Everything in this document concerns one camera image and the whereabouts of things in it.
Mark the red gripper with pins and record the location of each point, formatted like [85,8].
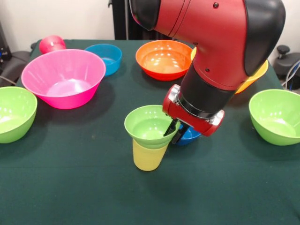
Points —
[187,120]

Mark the small green plastic bowl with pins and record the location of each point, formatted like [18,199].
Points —
[145,124]

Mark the yellow plastic cup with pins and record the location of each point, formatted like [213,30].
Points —
[145,159]

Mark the red-orange plastic bowl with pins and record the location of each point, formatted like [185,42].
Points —
[161,61]

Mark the light blue plastic bowl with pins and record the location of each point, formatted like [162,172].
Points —
[110,58]

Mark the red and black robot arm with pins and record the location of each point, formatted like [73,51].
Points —
[211,35]

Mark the black computer tower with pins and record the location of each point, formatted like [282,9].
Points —
[3,47]

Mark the dark blue plastic bowl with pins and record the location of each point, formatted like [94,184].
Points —
[187,138]

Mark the large orange plastic bowl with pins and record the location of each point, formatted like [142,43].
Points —
[254,77]

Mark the dark green tablecloth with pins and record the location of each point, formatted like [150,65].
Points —
[93,187]

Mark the large green plastic bowl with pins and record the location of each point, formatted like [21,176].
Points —
[14,117]
[276,117]

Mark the large pink plastic bowl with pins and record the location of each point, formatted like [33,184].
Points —
[63,79]

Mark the red plastic cup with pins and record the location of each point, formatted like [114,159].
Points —
[51,44]

